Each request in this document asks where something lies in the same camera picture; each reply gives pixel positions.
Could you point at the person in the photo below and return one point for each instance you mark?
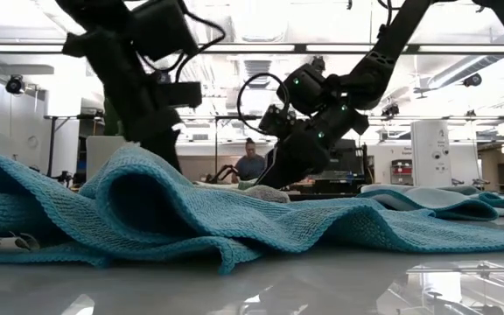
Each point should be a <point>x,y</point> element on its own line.
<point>249,168</point>

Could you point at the light blue microfiber towel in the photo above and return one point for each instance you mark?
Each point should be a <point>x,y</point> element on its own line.
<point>431,199</point>

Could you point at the long LED light bar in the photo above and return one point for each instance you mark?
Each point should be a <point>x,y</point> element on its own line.
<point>453,48</point>

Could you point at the light wooden cabinet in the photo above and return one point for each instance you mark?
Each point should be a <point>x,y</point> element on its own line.
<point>492,170</point>

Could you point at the white pillar cabinet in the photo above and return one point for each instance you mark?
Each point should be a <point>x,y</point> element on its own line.
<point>427,153</point>

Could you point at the black computer monitor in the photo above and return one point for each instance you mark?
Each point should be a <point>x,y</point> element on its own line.
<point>348,157</point>

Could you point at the red storage shelf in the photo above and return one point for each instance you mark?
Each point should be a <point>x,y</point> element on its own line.
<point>401,172</point>

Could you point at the teal microfiber towel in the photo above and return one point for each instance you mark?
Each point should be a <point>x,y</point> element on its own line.
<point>234,219</point>

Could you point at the grey microfiber towel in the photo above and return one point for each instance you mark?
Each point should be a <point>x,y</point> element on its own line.
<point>269,194</point>

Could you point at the brown partition panel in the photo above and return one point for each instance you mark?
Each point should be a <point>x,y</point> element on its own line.
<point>195,168</point>

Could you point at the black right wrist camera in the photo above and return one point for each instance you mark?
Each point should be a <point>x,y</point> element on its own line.
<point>277,120</point>

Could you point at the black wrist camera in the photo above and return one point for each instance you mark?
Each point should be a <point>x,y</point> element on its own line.
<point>277,120</point>
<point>181,94</point>

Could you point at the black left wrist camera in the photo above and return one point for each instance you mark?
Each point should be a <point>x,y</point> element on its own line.
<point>181,94</point>

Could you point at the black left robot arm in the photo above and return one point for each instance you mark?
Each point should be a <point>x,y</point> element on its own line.
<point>164,26</point>

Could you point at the black ceiling spotlight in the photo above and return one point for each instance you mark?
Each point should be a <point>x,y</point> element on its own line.
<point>14,84</point>
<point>390,109</point>
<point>473,79</point>

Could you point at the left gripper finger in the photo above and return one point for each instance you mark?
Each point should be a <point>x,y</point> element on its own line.
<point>164,146</point>

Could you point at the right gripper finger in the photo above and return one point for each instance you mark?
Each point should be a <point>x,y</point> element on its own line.
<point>296,168</point>

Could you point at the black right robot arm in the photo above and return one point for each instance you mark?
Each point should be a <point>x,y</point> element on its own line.
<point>387,39</point>

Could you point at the black table stand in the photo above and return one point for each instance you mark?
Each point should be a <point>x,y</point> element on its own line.
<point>51,149</point>

